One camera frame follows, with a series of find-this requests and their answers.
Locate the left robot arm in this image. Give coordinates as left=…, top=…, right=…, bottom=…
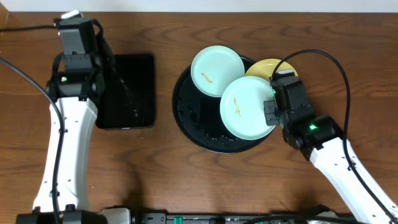
left=33, top=18, right=115, bottom=213

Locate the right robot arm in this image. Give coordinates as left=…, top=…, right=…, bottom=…
left=264, top=76, right=397, bottom=223

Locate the black rectangular tray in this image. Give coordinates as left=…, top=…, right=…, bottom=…
left=96, top=53, right=155, bottom=129

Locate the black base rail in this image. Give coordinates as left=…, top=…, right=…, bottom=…
left=102, top=207, right=355, bottom=224

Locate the light blue plate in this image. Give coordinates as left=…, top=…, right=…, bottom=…
left=190, top=45, right=245, bottom=97
left=220, top=76, right=275, bottom=140

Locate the black round tray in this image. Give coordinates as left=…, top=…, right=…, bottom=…
left=172, top=67, right=268, bottom=154

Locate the yellow plate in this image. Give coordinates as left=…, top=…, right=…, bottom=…
left=245, top=58, right=280, bottom=82

